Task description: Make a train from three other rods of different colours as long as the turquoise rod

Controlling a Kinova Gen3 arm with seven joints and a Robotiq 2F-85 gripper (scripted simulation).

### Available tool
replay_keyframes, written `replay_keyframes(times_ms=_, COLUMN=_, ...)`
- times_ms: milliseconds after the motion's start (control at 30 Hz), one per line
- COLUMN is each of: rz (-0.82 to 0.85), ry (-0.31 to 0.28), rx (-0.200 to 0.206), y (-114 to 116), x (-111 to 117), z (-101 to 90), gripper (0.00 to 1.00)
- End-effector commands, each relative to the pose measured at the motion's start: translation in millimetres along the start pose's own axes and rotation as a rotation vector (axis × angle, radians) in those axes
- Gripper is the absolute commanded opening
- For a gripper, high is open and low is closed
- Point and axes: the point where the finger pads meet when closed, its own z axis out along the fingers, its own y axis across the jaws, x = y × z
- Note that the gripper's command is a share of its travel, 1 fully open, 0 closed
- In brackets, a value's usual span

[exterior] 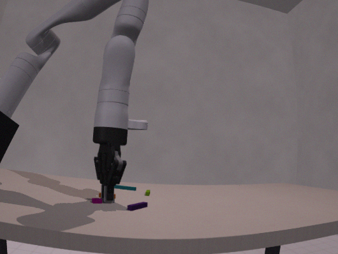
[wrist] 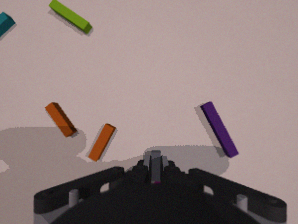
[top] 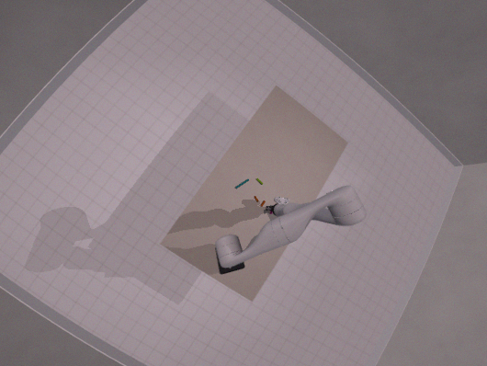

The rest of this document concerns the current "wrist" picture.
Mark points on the purple rod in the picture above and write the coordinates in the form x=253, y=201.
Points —
x=219, y=129

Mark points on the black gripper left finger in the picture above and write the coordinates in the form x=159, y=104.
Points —
x=52, y=202

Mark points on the lime green rectangular bar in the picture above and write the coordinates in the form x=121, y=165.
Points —
x=70, y=16

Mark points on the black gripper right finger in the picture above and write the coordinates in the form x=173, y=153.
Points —
x=264, y=208

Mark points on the orange rod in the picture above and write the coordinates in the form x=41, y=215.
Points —
x=61, y=119
x=102, y=142

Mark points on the turquoise rod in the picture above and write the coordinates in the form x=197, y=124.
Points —
x=6, y=22

